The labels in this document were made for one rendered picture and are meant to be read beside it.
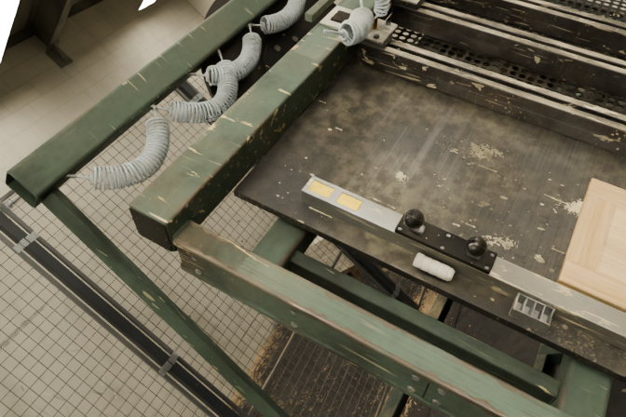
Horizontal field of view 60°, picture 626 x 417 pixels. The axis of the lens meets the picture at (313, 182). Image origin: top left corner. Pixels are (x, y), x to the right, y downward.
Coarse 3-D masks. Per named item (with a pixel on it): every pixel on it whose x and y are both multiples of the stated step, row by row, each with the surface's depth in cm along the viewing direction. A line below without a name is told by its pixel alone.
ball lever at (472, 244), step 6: (468, 240) 96; (474, 240) 95; (480, 240) 95; (468, 246) 95; (474, 246) 94; (480, 246) 94; (486, 246) 95; (468, 252) 96; (474, 252) 95; (480, 252) 94; (474, 258) 105; (480, 258) 105
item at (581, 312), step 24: (312, 192) 117; (336, 192) 117; (336, 216) 117; (360, 216) 113; (384, 216) 113; (408, 240) 110; (456, 264) 107; (504, 264) 105; (504, 288) 104; (528, 288) 102; (552, 288) 102; (576, 312) 99; (600, 312) 99; (600, 336) 99; (624, 336) 96
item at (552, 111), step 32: (384, 0) 139; (384, 32) 146; (384, 64) 150; (416, 64) 144; (448, 64) 144; (480, 96) 140; (512, 96) 136; (544, 96) 135; (576, 128) 132; (608, 128) 128
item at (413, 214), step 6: (408, 210) 100; (414, 210) 99; (408, 216) 99; (414, 216) 98; (420, 216) 98; (408, 222) 99; (414, 222) 98; (420, 222) 98; (414, 228) 99; (420, 228) 108; (420, 234) 109
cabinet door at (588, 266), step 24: (600, 192) 121; (624, 192) 121; (600, 216) 116; (624, 216) 117; (576, 240) 112; (600, 240) 112; (624, 240) 112; (576, 264) 108; (600, 264) 108; (624, 264) 108; (576, 288) 105; (600, 288) 105; (624, 288) 105; (624, 312) 102
